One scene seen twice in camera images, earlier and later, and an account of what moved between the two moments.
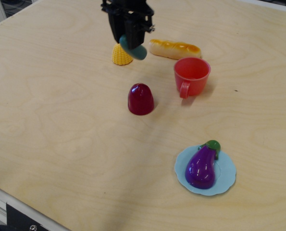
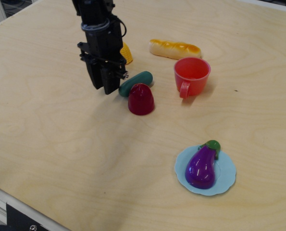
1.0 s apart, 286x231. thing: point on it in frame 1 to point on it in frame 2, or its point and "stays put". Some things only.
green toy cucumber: (139, 52) to (145, 77)
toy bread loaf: (173, 50) stays put
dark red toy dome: (140, 99) stays put
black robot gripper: (140, 10) to (103, 48)
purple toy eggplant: (200, 170) stays put
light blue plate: (225, 173) stays put
